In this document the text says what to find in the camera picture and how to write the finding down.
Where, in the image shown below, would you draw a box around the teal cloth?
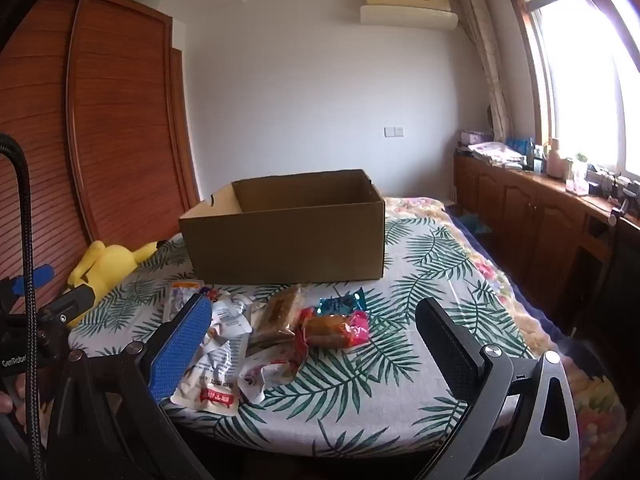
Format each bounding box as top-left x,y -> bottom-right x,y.
457,212 -> 493,236

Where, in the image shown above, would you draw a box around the wooden slatted wardrobe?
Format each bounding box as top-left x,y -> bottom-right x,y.
0,0 -> 203,311

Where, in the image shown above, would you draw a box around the silver orange snack packet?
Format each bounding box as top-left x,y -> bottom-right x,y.
162,280 -> 206,326

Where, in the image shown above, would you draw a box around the blue candy wrapper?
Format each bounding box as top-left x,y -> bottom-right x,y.
319,289 -> 368,317

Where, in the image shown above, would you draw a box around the wall air conditioner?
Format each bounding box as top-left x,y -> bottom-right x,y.
359,0 -> 458,30

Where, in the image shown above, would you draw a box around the brown cardboard box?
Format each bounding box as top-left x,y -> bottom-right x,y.
178,169 -> 387,285

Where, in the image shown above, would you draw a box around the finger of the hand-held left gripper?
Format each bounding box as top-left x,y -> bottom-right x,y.
0,264 -> 55,311
37,284 -> 97,332

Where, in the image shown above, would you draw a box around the long wooden cabinet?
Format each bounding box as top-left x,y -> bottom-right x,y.
452,152 -> 640,341

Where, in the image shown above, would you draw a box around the black devices on cabinet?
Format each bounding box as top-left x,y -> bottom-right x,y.
585,165 -> 640,217

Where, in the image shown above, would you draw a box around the white red label packet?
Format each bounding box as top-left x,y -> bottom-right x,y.
170,330 -> 249,416

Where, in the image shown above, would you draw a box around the folded patterned cloth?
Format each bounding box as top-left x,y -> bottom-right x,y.
467,141 -> 526,168

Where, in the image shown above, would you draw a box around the clear sesame candy packet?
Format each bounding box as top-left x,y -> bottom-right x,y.
248,284 -> 307,346

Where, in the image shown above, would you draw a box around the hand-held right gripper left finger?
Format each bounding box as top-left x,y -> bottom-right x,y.
47,292 -> 216,480

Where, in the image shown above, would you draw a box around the floral blanket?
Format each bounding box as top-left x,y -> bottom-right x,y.
380,196 -> 628,461

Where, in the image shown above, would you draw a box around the white and red snack packet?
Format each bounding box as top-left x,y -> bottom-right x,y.
237,339 -> 311,406

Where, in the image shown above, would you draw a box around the red cake packet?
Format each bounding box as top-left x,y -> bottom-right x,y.
297,309 -> 371,350

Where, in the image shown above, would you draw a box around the wooden framed window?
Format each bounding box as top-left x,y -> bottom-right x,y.
502,0 -> 640,181

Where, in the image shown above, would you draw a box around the black braided cable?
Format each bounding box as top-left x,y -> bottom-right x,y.
0,131 -> 48,480

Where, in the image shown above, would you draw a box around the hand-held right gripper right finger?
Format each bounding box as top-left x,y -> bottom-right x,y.
415,297 -> 582,480

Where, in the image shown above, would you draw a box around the yellow plush toy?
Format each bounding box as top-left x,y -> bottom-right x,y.
66,240 -> 168,331

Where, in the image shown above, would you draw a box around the clear plastic container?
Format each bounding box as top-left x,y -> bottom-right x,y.
565,160 -> 588,193

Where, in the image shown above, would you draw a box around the person's left hand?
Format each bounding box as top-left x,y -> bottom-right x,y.
0,374 -> 31,433

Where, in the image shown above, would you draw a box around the pink bottle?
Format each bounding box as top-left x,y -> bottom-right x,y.
545,137 -> 568,178

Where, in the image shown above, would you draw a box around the black chair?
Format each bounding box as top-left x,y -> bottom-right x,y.
570,210 -> 640,361

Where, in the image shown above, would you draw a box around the beige patterned curtain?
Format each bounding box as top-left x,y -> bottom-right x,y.
457,0 -> 513,143

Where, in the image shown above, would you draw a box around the leaf print cloth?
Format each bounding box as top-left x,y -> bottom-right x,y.
67,215 -> 531,461

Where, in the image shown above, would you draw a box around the blue packets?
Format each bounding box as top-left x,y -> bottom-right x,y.
505,137 -> 536,161

